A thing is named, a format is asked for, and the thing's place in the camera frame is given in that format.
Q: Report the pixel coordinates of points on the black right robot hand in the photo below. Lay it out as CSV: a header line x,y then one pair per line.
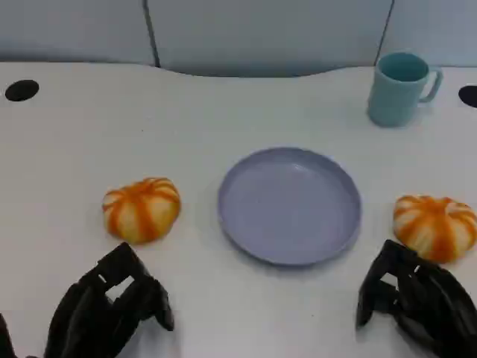
x,y
439,309

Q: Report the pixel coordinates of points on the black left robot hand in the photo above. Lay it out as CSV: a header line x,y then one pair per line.
x,y
85,320

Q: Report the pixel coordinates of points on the orange white toy bread roll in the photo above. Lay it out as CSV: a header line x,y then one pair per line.
x,y
141,212
436,227

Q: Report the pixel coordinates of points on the lilac plate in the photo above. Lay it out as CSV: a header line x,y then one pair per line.
x,y
290,209

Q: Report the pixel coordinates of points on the pale green mug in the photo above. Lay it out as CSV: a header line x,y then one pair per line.
x,y
395,100

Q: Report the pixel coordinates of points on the black round table grommet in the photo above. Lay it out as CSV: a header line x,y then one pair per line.
x,y
470,95
21,90

